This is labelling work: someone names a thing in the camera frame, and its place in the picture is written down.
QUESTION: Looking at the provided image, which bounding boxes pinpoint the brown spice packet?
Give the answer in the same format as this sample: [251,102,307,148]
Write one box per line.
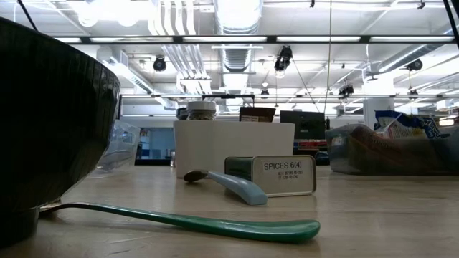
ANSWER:
[239,106,277,123]

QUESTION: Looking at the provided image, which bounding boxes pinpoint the white-capped spice jar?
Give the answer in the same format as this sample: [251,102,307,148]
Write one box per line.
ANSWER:
[186,100,217,121]

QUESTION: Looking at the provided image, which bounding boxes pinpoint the yellow pink noodle packet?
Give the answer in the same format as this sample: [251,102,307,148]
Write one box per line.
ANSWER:
[349,125,442,173]

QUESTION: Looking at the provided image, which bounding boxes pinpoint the blue white snack bag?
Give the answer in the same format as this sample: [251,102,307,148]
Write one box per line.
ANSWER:
[374,110,443,140]

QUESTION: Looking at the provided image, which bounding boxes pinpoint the white plastic bin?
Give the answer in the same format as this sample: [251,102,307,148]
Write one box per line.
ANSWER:
[173,120,296,179]

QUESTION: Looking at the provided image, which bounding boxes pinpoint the green spice tin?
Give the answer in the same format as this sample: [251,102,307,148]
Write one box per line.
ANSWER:
[224,155,317,198]

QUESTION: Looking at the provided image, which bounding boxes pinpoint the black monitor screen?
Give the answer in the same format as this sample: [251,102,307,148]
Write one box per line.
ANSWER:
[280,110,326,140]

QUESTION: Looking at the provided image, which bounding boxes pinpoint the clear plastic container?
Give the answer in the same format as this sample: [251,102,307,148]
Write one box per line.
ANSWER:
[93,120,141,177]

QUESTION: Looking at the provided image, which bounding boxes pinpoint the clear bin of snacks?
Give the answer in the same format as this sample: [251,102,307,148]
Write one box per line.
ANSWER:
[325,123,459,176]

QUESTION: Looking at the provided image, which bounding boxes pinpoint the white pillar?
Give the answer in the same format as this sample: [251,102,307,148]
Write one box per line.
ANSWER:
[363,97,395,130]

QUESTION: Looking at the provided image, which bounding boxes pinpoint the red and black bowl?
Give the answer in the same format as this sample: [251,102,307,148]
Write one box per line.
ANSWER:
[0,17,122,248]

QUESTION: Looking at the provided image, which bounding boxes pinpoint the grey ceiling pipe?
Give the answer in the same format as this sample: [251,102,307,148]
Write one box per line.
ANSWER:
[376,16,459,75]

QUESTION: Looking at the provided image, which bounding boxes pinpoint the light-blue-handled spoon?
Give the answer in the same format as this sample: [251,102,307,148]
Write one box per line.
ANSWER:
[183,169,268,206]

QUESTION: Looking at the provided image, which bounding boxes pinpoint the black metal table frame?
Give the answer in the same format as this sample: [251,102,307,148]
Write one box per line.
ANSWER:
[134,158,172,166]

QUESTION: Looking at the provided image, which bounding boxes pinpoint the black ceiling light rail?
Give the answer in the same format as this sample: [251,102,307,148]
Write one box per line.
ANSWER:
[53,34,459,45]

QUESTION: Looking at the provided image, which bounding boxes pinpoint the green-handled spoon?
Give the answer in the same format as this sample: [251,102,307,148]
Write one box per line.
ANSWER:
[39,202,321,244]

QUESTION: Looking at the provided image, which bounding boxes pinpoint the long black arm cable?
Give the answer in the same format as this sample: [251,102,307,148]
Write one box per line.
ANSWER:
[16,0,37,32]

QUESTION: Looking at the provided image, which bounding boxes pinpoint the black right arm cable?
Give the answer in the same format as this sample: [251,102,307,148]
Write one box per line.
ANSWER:
[443,0,459,49]

